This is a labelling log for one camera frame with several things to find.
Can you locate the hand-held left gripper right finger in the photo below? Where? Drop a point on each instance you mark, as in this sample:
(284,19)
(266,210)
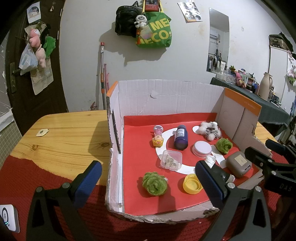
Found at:
(211,185)

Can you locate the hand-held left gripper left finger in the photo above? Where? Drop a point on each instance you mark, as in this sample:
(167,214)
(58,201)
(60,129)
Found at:
(89,183)

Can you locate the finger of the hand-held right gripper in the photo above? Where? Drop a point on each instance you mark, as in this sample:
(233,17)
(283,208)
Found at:
(256,155)
(277,146)

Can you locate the yellow bottle cap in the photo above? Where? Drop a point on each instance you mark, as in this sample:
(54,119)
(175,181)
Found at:
(192,184)

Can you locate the grey rounded square case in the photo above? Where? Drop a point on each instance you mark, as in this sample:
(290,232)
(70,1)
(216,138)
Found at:
(238,164)

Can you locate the black roll with white paper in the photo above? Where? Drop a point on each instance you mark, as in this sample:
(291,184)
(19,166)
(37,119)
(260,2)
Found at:
(211,160)

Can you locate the green fuzzy pom-pom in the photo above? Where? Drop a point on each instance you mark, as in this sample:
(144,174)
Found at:
(154,184)
(223,145)

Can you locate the white round tin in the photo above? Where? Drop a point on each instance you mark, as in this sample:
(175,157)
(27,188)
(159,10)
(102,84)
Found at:
(202,148)

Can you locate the clear plastic small box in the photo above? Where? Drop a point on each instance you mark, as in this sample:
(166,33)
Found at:
(171,160)

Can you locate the white plush star with bow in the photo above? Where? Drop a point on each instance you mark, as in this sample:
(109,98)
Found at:
(209,129)

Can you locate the dark blue bottle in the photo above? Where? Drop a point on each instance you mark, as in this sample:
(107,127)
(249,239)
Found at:
(180,138)

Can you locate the small pink yellow doll figure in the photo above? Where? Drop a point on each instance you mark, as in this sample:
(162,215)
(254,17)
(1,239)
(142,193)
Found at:
(158,136)

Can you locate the orange cardboard box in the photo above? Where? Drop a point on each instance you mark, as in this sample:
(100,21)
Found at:
(161,99)

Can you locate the side table with dark cloth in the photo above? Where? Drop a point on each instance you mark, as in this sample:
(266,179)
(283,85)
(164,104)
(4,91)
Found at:
(272,109)

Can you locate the black box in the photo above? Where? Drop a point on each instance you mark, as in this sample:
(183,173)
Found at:
(275,97)

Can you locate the beige thermos jug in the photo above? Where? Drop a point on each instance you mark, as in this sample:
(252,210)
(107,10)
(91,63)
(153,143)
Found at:
(265,87)

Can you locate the small cream sticker tag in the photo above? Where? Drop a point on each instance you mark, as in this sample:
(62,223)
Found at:
(41,132)

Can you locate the white fridge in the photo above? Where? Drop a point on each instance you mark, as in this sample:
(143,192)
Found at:
(281,74)

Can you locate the flower decoration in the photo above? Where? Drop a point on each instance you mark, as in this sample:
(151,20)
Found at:
(291,73)

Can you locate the pink plush doll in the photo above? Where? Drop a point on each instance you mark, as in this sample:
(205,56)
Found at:
(240,81)

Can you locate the red knitted mat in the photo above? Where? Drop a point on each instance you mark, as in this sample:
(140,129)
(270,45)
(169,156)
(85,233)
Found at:
(13,173)

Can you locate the assorted small toiletries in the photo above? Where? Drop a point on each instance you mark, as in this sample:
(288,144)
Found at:
(229,77)

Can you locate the white square device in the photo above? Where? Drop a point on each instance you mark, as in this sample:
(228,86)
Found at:
(8,214)

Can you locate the dark brown door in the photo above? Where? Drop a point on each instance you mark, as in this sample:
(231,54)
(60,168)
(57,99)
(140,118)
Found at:
(46,92)

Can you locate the dark patterned bag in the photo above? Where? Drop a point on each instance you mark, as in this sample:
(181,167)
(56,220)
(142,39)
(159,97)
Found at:
(279,40)

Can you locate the pink pole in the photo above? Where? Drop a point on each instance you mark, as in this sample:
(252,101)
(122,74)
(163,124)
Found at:
(106,76)

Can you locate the beige cloth hanging organizer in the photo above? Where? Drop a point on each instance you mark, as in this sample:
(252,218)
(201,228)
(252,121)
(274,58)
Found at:
(42,78)

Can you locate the metal mop pole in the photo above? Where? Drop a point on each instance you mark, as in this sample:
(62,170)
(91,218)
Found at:
(102,69)

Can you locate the pink plush toy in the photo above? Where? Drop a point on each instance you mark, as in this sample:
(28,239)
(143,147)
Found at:
(41,55)
(34,38)

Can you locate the translucent plastic bag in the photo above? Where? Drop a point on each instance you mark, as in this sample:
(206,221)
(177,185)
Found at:
(27,61)

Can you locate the green plush toy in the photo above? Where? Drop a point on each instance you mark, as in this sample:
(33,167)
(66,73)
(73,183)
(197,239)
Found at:
(49,45)

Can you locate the green tote bag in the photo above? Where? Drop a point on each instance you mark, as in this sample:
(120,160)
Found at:
(157,32)

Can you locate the black bag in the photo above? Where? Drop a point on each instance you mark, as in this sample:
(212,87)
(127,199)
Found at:
(126,22)

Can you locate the picture on door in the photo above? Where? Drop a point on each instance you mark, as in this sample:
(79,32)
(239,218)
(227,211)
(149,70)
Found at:
(34,11)

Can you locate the small red bag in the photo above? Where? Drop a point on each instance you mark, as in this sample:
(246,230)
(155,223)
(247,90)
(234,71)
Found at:
(151,4)

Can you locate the wall mirror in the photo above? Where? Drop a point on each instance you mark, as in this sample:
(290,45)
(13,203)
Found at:
(218,41)

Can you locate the wall photo sheet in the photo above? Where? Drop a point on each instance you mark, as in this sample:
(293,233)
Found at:
(190,11)

